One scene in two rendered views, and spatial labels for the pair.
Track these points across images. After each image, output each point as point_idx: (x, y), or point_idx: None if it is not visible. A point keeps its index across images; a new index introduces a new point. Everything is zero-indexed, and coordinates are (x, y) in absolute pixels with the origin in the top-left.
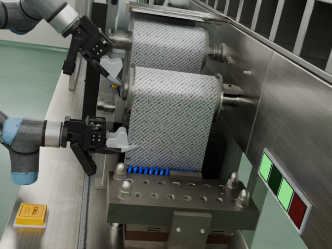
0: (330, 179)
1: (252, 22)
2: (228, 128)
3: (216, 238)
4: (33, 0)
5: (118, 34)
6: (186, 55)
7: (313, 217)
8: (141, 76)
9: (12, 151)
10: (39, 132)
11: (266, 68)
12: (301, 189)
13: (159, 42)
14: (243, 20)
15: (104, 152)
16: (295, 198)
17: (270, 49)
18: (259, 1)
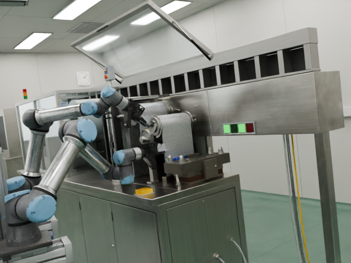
0: (256, 108)
1: (186, 87)
2: (194, 135)
3: (218, 171)
4: (112, 95)
5: None
6: (160, 112)
7: (257, 123)
8: (160, 117)
9: (121, 167)
10: (132, 152)
11: (206, 97)
12: (247, 121)
13: (148, 109)
14: (176, 91)
15: (160, 153)
16: (247, 124)
17: (205, 90)
18: (186, 78)
